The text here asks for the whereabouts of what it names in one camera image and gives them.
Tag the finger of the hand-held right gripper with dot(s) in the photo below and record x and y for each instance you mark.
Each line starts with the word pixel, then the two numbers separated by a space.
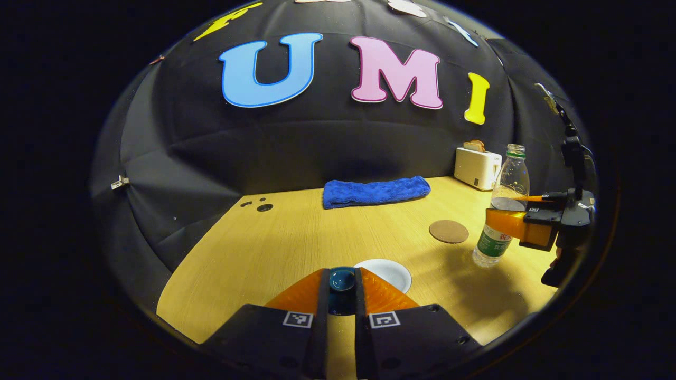
pixel 549 198
pixel 507 224

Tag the white toaster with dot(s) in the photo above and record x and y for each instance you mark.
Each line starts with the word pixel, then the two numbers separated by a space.
pixel 475 169

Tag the white-lined teacup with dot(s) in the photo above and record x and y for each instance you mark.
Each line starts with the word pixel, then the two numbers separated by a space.
pixel 393 272

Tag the dark teal teacup lid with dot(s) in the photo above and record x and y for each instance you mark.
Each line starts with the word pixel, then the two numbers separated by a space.
pixel 342 279

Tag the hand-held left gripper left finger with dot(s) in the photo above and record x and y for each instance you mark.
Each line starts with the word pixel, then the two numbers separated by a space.
pixel 320 338

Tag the black backdrop cloth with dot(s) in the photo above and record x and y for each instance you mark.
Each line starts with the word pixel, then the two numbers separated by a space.
pixel 317 137

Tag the blue towel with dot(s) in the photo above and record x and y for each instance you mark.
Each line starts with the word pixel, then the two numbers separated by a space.
pixel 375 191

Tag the round brown coaster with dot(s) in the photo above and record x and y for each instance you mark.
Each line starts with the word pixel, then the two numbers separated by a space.
pixel 449 231

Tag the small red clip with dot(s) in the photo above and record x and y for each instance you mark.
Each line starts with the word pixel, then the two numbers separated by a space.
pixel 157 59

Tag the silver metal clip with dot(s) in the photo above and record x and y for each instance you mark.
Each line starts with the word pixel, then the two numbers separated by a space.
pixel 546 97
pixel 120 182

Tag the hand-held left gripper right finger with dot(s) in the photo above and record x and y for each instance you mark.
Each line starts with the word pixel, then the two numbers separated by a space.
pixel 362 338

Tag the toast bread slice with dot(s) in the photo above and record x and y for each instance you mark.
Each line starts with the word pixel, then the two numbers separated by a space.
pixel 479 143
pixel 469 146

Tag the clear plastic water bottle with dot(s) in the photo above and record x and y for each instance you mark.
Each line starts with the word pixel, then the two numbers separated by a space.
pixel 509 179

